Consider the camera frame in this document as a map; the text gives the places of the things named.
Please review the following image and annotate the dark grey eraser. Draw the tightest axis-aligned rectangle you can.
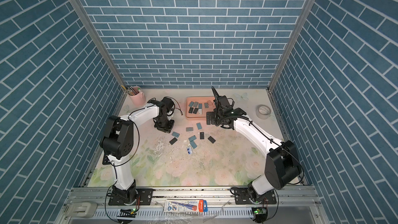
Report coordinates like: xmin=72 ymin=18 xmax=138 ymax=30
xmin=170 ymin=138 xmax=177 ymax=145

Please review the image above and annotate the blue eraser with print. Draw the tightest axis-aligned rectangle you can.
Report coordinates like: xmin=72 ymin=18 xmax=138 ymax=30
xmin=189 ymin=135 xmax=197 ymax=142

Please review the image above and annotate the red blue pen package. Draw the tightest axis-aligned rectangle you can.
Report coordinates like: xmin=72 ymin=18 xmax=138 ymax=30
xmin=164 ymin=199 xmax=208 ymax=213

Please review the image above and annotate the pink storage tray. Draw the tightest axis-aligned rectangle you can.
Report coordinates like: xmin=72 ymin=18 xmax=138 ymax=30
xmin=186 ymin=96 xmax=216 ymax=120

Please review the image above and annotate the black calculator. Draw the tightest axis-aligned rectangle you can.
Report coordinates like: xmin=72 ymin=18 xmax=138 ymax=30
xmin=102 ymin=155 xmax=111 ymax=166

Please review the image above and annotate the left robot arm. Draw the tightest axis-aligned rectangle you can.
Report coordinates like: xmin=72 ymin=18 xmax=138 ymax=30
xmin=100 ymin=97 xmax=175 ymax=192

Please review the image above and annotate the lower blue eraser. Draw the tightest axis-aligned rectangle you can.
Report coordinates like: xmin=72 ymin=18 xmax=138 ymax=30
xmin=190 ymin=141 xmax=197 ymax=149

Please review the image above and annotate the tape roll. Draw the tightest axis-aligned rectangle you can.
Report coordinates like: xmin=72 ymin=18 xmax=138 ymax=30
xmin=256 ymin=105 xmax=272 ymax=119

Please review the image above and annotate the teal speckled eraser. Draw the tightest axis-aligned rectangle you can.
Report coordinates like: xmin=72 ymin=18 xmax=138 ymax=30
xmin=172 ymin=132 xmax=180 ymax=138

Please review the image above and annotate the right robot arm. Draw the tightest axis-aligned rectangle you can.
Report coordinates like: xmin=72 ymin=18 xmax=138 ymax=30
xmin=206 ymin=87 xmax=304 ymax=198

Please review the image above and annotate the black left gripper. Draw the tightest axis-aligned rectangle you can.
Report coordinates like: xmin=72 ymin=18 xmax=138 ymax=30
xmin=155 ymin=115 xmax=176 ymax=132

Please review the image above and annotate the pink metal pencil bucket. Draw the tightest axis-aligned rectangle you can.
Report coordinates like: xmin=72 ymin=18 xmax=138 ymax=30
xmin=126 ymin=86 xmax=146 ymax=107

